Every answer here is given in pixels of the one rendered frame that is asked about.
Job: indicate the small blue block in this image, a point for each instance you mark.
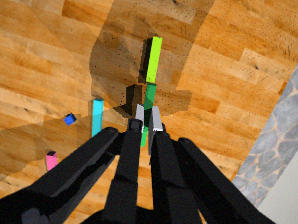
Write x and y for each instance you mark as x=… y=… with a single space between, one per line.
x=70 y=119

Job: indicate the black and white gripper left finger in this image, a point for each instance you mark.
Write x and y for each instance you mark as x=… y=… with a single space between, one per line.
x=54 y=196

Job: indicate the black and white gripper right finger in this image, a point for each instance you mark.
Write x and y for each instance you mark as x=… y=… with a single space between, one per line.
x=217 y=198

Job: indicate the pink rod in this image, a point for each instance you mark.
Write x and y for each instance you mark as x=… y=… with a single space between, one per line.
x=51 y=160

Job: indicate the turquoise rod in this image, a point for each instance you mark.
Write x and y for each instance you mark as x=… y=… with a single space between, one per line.
x=97 y=116

